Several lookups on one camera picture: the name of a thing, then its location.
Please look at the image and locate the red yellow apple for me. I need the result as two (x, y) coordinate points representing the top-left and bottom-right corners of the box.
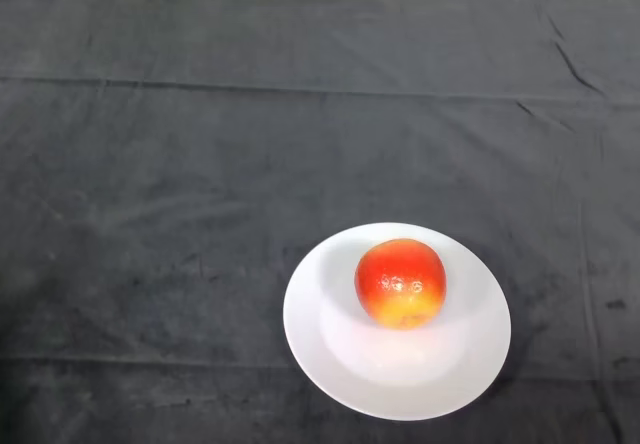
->
(354, 238), (447, 331)

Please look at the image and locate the black table cloth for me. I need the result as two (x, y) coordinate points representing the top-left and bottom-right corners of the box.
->
(0, 0), (640, 444)

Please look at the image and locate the white round plate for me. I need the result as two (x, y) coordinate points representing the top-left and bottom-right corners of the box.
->
(282, 221), (513, 422)

